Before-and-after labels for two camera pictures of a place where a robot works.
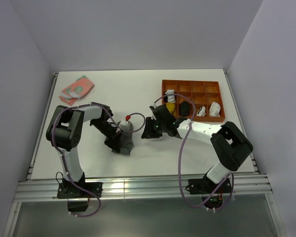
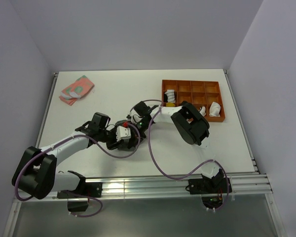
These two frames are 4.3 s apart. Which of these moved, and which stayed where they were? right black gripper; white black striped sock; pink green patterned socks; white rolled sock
Moved: right black gripper
Stayed: white rolled sock; pink green patterned socks; white black striped sock
